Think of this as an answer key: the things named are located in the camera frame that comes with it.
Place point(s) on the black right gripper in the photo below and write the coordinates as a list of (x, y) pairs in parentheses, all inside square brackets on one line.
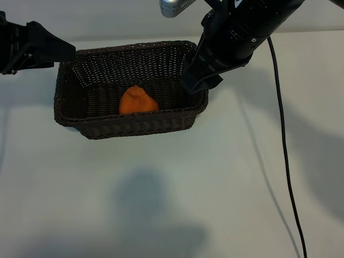
[(228, 43)]

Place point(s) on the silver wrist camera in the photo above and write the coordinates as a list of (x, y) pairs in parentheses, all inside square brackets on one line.
[(172, 8)]

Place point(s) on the orange fruit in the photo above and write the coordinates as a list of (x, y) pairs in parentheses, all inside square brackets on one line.
[(137, 102)]

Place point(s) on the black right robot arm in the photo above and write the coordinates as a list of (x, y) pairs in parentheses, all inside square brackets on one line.
[(268, 16)]

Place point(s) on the dark brown wicker basket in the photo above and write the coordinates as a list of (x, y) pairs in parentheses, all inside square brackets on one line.
[(80, 80)]

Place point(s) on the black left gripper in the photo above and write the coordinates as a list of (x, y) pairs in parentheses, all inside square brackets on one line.
[(16, 45)]

